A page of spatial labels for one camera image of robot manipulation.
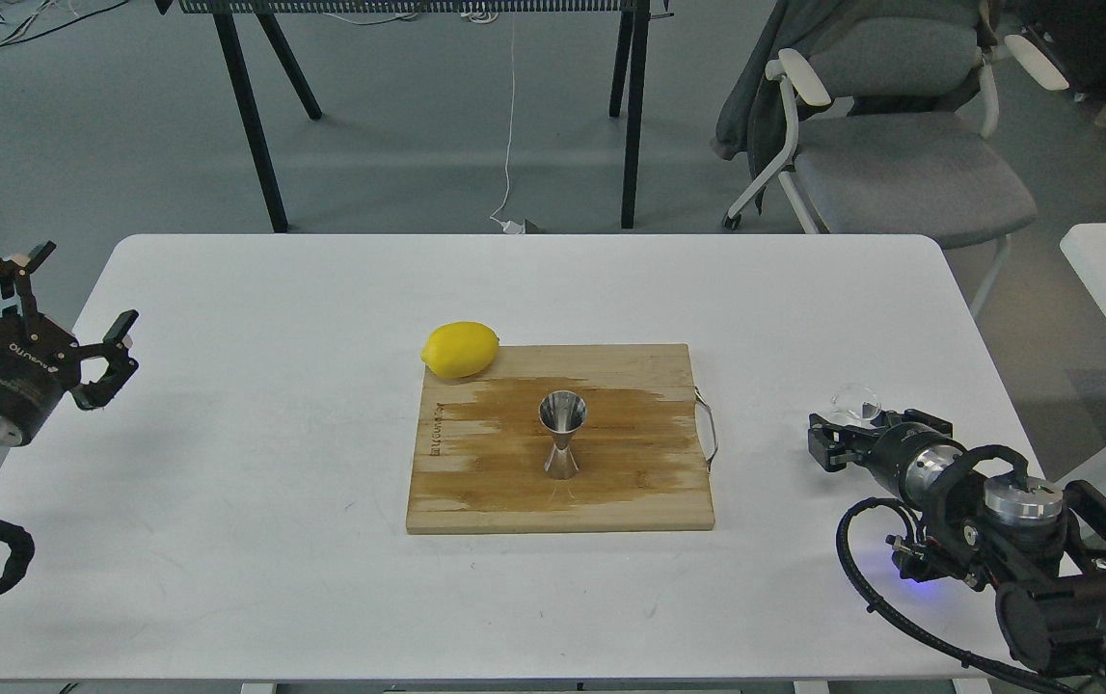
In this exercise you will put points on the small clear glass cup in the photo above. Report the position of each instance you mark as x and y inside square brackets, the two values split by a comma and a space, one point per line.
[854, 404]

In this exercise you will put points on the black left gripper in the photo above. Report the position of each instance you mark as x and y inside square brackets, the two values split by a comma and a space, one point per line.
[8, 376]

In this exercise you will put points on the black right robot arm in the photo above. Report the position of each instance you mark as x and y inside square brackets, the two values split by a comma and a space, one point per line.
[977, 515]

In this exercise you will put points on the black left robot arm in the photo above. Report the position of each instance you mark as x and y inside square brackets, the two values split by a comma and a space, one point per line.
[18, 304]

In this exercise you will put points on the wooden cutting board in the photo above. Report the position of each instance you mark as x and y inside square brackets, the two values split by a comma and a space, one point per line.
[480, 448]

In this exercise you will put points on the steel double jigger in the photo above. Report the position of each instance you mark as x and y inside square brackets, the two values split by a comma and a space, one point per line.
[562, 413]

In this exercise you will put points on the grey office chair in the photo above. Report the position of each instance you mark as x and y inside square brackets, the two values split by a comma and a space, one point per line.
[888, 133]

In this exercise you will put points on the black metal rack table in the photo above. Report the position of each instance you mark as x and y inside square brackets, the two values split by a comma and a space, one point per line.
[348, 84]

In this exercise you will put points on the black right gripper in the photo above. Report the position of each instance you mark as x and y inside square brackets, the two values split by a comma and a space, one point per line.
[906, 453]

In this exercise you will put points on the yellow lemon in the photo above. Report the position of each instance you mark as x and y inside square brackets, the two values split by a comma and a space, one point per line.
[459, 349]

